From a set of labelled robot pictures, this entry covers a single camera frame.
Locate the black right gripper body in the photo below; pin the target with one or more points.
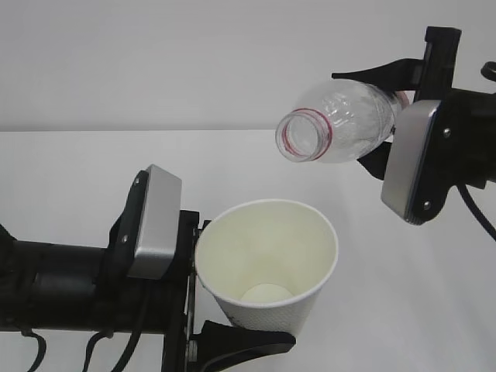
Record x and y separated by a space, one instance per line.
457 152

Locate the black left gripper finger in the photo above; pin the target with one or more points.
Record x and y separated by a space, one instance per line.
219 347
204 225

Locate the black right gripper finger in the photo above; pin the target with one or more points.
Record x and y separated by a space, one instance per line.
400 75
375 162

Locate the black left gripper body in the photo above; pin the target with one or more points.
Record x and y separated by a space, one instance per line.
141 305

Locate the clear Nongfu Spring water bottle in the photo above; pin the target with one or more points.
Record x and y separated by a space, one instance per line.
338 121

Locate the white paper cup green logo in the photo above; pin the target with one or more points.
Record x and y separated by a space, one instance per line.
266 261

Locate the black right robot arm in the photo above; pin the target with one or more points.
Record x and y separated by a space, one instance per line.
446 136

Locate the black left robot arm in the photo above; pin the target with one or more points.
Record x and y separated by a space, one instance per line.
49 286

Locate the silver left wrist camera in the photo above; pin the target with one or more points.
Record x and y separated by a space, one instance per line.
147 234

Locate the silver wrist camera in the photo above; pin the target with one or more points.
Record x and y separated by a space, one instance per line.
412 131
147 234

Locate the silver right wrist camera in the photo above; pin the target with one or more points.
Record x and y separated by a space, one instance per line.
412 131

